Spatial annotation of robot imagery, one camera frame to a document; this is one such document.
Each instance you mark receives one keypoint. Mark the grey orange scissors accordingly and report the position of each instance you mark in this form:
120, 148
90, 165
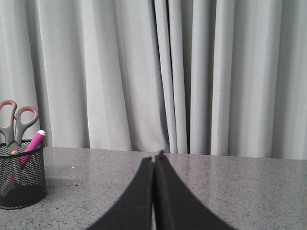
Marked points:
19, 121

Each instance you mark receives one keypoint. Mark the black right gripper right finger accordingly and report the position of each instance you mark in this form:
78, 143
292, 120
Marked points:
175, 206

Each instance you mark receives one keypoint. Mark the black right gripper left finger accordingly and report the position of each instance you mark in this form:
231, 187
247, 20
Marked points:
133, 210

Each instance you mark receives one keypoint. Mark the grey curtain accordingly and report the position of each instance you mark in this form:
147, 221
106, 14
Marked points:
217, 77

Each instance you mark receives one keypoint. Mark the pink highlighter pen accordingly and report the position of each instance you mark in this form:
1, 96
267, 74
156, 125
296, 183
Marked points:
35, 142

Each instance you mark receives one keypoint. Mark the black mesh pen bin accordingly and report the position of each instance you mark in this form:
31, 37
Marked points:
22, 176

